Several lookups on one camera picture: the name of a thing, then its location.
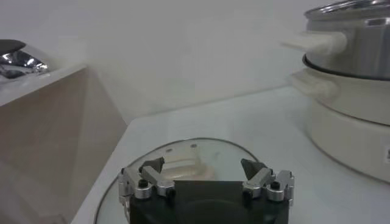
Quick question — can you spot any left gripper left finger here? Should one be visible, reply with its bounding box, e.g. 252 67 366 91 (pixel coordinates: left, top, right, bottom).
118 156 177 214

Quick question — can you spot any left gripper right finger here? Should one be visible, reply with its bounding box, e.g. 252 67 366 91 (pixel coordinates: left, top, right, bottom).
240 158 296 205

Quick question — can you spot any glass pot lid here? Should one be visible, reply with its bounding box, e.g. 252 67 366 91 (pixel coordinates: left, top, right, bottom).
93 137 266 224

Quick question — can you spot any steel steamer basket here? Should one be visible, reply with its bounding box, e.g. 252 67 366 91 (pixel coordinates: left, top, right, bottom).
282 0 390 82

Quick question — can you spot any cream electric pot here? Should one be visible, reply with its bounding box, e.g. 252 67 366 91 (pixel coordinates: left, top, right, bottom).
289 67 390 184

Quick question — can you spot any white side table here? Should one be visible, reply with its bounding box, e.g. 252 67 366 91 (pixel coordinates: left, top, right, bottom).
0 63 128 224

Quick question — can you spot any chrome and black device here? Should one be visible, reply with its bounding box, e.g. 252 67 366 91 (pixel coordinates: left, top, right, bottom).
0 38 50 80

